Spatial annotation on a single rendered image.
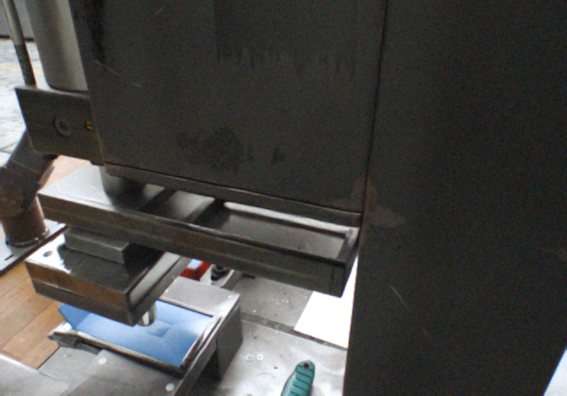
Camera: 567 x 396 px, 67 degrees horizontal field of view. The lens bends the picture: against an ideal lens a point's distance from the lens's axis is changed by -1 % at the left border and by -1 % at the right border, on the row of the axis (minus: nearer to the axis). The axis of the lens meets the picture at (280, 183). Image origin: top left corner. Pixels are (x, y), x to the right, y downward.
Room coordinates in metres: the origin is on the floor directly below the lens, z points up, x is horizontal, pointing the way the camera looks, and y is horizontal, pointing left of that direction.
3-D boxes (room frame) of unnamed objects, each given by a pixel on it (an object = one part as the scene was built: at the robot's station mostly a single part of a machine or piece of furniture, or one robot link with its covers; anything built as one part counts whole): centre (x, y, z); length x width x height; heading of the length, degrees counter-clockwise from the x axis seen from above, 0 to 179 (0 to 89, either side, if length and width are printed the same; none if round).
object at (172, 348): (0.35, 0.16, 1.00); 0.15 x 0.07 x 0.03; 69
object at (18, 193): (0.62, 0.44, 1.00); 0.09 x 0.06 x 0.06; 7
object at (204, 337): (0.32, 0.09, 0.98); 0.07 x 0.01 x 0.03; 159
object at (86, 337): (0.30, 0.16, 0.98); 0.13 x 0.01 x 0.03; 69
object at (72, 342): (0.33, 0.22, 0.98); 0.07 x 0.02 x 0.01; 69
